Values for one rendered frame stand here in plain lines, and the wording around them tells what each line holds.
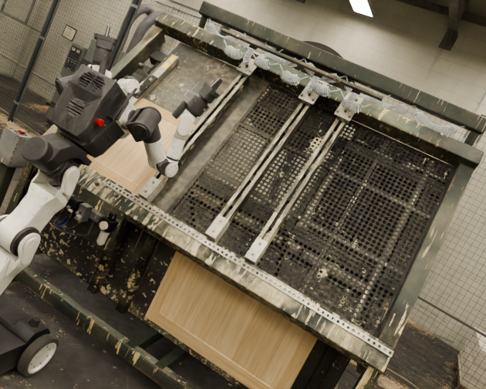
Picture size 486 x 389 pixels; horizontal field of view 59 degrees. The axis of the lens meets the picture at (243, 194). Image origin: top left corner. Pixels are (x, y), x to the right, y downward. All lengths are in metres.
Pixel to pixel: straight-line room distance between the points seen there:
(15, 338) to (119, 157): 1.05
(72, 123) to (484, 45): 6.16
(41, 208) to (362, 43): 6.13
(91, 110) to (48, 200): 0.44
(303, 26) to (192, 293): 6.03
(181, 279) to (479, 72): 5.62
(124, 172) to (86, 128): 0.61
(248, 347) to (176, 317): 0.44
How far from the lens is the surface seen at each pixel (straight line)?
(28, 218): 2.08
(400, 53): 7.26
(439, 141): 2.62
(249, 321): 2.40
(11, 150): 2.54
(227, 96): 2.65
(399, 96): 3.10
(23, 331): 2.32
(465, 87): 7.05
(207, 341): 2.52
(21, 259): 2.12
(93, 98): 1.98
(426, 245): 2.33
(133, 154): 2.55
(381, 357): 2.10
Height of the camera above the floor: 1.50
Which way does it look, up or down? 9 degrees down
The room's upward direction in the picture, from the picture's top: 26 degrees clockwise
